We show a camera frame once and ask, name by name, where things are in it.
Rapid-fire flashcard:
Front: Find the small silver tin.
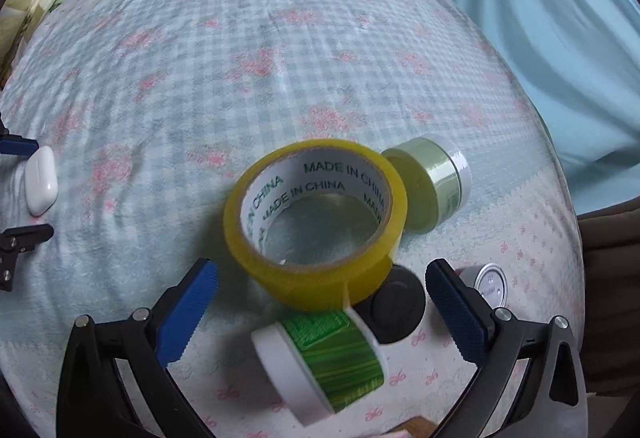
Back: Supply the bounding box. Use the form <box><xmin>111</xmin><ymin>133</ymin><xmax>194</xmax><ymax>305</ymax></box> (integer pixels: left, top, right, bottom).
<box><xmin>454</xmin><ymin>263</ymin><xmax>509</xmax><ymax>309</ymax></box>

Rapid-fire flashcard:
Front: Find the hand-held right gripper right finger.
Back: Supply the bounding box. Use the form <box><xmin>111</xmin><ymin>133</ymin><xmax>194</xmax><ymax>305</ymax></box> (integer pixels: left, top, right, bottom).
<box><xmin>425</xmin><ymin>258</ymin><xmax>587</xmax><ymax>438</ymax></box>

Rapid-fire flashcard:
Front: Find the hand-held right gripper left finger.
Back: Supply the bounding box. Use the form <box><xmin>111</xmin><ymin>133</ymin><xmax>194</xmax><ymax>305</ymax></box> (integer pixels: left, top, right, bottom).
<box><xmin>56</xmin><ymin>258</ymin><xmax>219</xmax><ymax>438</ymax></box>

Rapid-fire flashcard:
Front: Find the yellow packing tape roll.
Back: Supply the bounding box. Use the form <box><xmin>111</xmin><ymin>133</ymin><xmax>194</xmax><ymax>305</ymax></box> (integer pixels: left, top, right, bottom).
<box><xmin>223</xmin><ymin>138</ymin><xmax>410</xmax><ymax>311</ymax></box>

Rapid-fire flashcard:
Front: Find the light blue curtain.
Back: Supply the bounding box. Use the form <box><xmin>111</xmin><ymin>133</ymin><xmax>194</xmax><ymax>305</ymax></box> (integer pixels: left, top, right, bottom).
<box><xmin>425</xmin><ymin>0</ymin><xmax>640</xmax><ymax>217</ymax></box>

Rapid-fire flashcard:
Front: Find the black round lid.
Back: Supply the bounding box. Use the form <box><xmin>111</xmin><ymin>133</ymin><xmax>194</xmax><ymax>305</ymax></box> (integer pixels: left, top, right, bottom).
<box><xmin>353</xmin><ymin>265</ymin><xmax>427</xmax><ymax>345</ymax></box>

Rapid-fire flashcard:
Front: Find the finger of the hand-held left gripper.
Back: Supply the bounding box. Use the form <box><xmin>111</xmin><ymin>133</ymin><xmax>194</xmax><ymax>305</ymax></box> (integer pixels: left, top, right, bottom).
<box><xmin>0</xmin><ymin>128</ymin><xmax>40</xmax><ymax>157</ymax></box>
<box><xmin>0</xmin><ymin>224</ymin><xmax>55</xmax><ymax>293</ymax></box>

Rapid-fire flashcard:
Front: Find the pale green round jar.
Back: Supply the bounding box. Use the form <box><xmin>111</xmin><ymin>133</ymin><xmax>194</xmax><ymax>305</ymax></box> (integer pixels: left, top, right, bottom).
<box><xmin>381</xmin><ymin>137</ymin><xmax>473</xmax><ymax>233</ymax></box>

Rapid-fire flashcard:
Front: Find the white earbuds case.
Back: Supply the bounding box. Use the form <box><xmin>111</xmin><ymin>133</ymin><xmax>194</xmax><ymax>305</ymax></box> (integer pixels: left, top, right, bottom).
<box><xmin>24</xmin><ymin>146</ymin><xmax>59</xmax><ymax>217</ymax></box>

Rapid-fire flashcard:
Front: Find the checkered floral bed sheet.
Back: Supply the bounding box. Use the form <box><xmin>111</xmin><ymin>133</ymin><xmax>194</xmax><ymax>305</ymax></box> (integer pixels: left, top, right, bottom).
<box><xmin>0</xmin><ymin>0</ymin><xmax>587</xmax><ymax>438</ymax></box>

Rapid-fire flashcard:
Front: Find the green patterned round jar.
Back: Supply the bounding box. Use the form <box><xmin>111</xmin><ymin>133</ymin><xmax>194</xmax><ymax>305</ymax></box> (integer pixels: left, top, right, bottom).
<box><xmin>251</xmin><ymin>306</ymin><xmax>389</xmax><ymax>425</ymax></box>

